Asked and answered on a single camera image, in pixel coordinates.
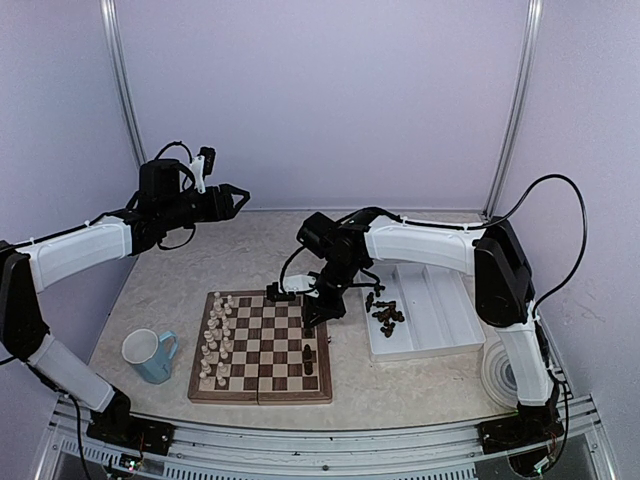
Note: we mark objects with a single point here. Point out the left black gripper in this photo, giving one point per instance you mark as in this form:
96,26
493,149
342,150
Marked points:
222,209

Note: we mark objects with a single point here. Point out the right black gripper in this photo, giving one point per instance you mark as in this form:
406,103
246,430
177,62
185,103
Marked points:
330,310

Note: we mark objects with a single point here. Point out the wooden chess board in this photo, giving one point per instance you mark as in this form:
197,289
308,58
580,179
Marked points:
268,370

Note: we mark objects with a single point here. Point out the white plastic tray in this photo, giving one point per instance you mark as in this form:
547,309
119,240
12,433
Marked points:
439,316

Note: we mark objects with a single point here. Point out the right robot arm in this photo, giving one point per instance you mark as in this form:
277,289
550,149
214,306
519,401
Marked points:
495,271

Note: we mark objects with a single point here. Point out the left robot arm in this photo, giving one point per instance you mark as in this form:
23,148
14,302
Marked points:
170,195

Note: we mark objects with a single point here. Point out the pile of dark chess pieces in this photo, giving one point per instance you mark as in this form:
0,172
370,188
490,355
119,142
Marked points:
385,313

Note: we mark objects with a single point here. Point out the white chess pieces row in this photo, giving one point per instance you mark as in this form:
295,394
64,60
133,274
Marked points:
215,346

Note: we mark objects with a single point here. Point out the light blue mug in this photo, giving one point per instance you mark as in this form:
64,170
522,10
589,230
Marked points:
150,354

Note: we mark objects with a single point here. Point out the grey spiral coaster plate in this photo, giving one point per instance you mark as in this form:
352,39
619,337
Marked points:
497,376

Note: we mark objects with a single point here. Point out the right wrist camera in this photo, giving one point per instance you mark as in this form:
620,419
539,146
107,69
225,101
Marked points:
291,287

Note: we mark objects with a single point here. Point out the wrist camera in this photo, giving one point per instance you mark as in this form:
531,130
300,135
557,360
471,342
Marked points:
291,287
202,166

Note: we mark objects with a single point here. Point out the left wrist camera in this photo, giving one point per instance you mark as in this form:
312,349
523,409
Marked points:
202,166

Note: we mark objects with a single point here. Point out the aluminium front rail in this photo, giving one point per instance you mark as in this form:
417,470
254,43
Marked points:
204,451

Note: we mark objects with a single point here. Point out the left aluminium corner post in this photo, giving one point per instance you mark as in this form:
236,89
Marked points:
118,64

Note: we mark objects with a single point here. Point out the aluminium corner post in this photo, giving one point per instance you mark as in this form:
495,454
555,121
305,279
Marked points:
525,67
118,64

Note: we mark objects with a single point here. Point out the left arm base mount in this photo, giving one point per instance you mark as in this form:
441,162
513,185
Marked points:
139,434

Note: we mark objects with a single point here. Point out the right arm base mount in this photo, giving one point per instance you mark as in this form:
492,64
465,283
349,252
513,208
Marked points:
529,426

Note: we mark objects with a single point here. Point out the right aluminium corner post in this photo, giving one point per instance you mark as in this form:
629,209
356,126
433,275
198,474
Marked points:
525,67

